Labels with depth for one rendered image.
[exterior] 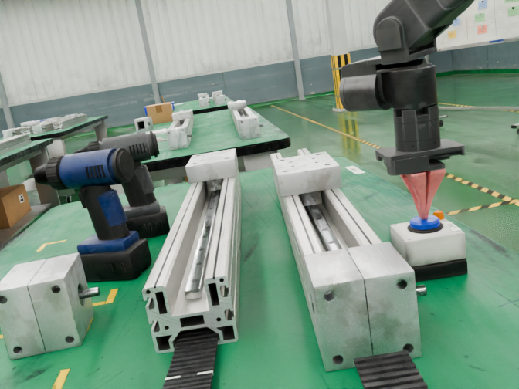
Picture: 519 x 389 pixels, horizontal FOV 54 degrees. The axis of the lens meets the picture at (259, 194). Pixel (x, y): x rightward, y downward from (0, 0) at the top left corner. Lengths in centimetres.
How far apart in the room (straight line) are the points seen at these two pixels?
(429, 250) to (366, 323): 21
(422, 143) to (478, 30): 566
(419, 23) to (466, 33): 579
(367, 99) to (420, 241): 20
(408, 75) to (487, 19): 558
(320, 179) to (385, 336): 42
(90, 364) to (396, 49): 52
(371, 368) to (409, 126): 32
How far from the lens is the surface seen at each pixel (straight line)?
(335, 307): 52
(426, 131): 69
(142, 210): 110
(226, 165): 114
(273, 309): 69
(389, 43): 66
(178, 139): 248
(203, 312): 62
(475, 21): 636
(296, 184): 90
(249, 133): 241
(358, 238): 66
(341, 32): 1076
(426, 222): 73
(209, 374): 57
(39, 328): 73
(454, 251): 73
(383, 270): 53
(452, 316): 65
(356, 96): 72
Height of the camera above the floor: 109
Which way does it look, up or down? 14 degrees down
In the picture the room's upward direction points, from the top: 9 degrees counter-clockwise
